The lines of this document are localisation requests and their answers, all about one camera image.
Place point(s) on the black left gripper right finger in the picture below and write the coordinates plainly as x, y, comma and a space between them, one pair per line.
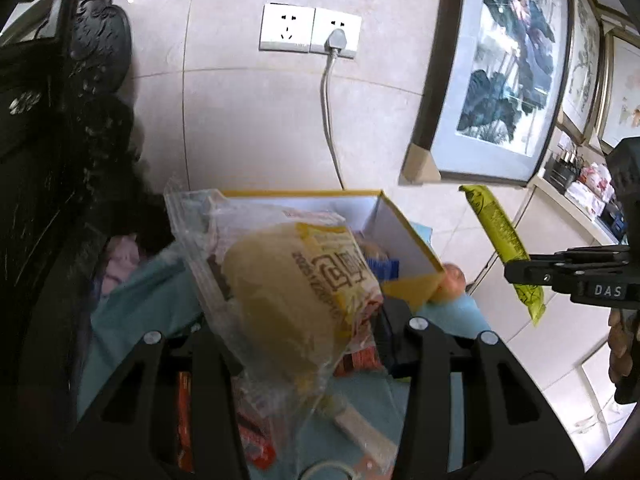
473, 412

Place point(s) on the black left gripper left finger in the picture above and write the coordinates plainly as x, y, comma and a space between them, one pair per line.
167, 412

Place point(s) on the yellow-green long snack bar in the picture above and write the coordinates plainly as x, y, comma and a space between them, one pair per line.
506, 242

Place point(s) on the clear bag yellow bread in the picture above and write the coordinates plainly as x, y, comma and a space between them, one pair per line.
285, 290

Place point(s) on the person's right hand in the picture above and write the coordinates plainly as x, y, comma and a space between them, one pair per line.
619, 344

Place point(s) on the red snack pack with barcode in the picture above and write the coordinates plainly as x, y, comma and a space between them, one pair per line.
255, 437

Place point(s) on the white long wafer pack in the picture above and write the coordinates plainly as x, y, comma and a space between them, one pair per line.
375, 445

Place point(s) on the teal tablecloth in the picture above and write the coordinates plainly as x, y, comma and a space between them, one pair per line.
132, 296

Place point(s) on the peach fruit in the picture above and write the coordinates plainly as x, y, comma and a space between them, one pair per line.
451, 287

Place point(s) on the red black snack pack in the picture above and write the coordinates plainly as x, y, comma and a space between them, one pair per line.
361, 354

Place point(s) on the yellow cardboard box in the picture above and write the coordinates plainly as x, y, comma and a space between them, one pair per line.
373, 214

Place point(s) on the framed lotus painting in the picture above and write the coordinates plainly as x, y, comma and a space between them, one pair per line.
492, 91

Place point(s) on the dark carved wooden furniture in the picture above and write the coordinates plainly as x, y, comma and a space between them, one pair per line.
69, 183

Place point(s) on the white wall socket right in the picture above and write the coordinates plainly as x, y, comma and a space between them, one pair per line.
325, 22

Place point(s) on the white wall socket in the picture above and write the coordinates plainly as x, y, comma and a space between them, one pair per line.
286, 28
325, 22

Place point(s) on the white wall socket left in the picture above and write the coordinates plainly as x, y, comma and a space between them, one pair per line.
286, 28

